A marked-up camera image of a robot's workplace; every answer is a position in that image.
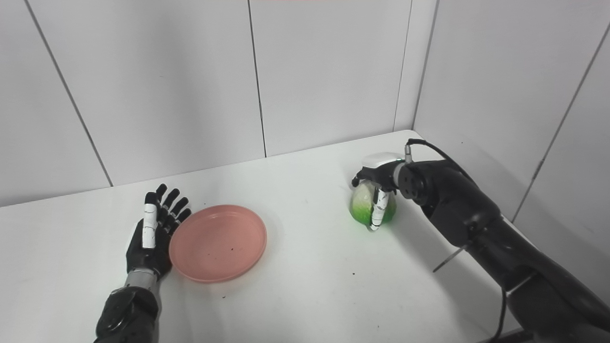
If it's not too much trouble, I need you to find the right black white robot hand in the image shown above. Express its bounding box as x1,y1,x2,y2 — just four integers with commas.
351,152,404,232

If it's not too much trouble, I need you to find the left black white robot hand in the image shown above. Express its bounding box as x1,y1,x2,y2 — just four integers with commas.
125,183,192,282

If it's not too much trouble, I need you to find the green white cabbage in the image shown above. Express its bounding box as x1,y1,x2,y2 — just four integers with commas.
349,181,397,228

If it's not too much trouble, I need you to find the pink round plate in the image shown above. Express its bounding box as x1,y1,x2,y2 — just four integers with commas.
168,205,268,284

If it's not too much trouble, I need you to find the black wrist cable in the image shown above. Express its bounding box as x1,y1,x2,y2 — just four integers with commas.
405,138,477,184

